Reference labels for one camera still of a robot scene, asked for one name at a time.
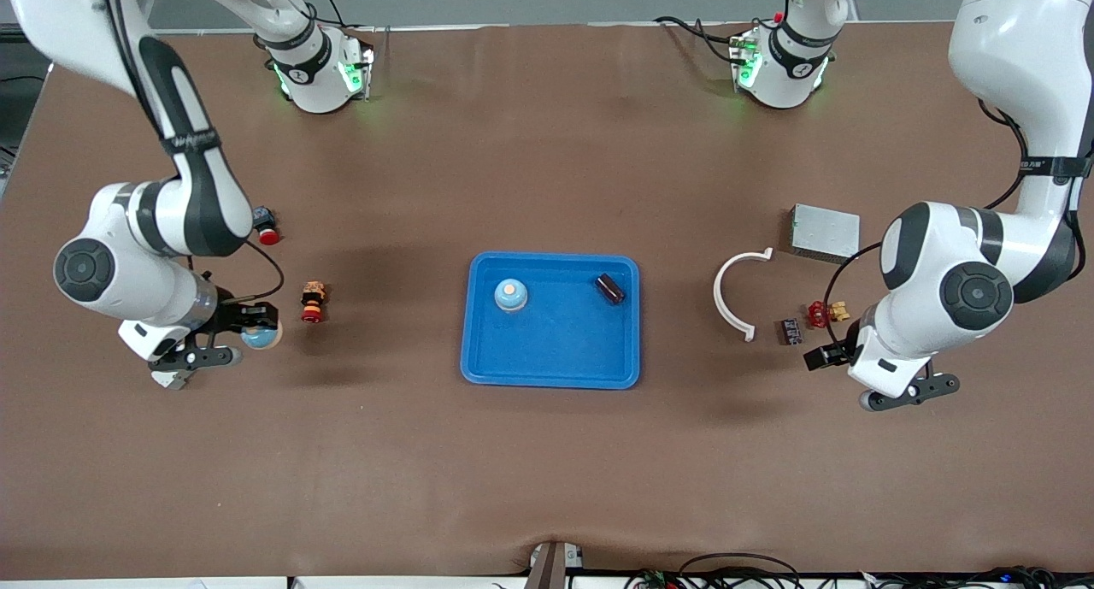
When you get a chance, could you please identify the brass valve red handle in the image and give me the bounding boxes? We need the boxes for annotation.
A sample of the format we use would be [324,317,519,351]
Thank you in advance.
[807,300,851,330]

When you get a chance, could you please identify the grey brown mount bracket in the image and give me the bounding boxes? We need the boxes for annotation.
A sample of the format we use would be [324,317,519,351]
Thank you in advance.
[523,540,585,589]

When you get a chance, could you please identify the black looped cable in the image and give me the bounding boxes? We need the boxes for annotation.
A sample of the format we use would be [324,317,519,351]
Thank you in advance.
[679,552,803,589]

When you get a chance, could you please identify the white curved plastic clamp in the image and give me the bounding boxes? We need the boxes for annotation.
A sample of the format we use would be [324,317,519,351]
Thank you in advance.
[713,247,775,343]

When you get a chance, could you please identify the silver metal box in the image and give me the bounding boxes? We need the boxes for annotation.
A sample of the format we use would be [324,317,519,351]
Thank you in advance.
[788,203,862,266]

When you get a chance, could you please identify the black arm base cable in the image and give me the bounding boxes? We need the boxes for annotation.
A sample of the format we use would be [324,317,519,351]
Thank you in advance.
[653,15,746,67]

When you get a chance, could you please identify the blue plastic tray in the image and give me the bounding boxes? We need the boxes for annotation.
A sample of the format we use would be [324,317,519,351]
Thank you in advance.
[460,251,642,392]

